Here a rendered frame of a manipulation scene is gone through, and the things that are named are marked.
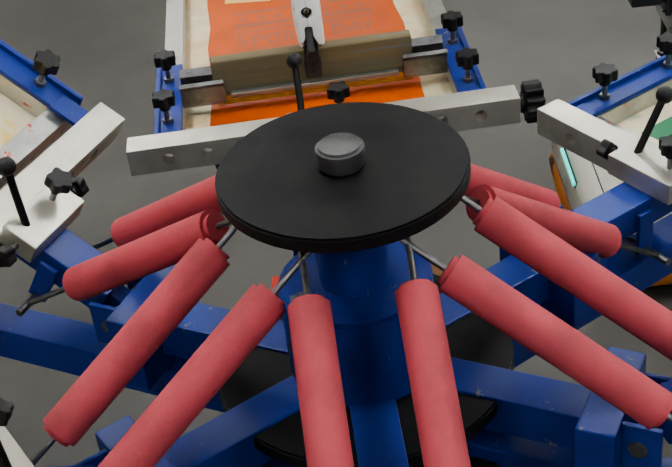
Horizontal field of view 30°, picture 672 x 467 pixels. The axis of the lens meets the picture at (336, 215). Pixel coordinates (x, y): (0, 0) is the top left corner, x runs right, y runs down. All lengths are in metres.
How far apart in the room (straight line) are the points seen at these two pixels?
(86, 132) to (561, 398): 0.87
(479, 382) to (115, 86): 3.22
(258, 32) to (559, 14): 2.31
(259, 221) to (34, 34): 3.85
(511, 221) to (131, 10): 3.86
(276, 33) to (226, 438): 1.27
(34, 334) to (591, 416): 0.89
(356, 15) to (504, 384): 1.27
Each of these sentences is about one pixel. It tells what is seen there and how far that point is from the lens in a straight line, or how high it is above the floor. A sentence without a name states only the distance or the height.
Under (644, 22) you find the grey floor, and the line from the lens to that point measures 4.78.
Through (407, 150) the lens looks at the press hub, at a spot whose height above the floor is 1.32.
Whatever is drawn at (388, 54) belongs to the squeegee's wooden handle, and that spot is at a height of 1.03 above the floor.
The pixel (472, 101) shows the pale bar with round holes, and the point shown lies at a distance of 2.19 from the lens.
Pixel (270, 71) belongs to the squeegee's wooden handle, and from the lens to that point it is 2.39.
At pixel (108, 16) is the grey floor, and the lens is 5.26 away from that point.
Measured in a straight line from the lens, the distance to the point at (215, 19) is 2.79.
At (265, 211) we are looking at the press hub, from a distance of 1.45.
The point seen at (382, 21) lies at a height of 0.96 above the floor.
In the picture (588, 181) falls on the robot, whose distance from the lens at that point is 3.36.
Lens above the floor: 2.12
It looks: 34 degrees down
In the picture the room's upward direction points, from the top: 7 degrees counter-clockwise
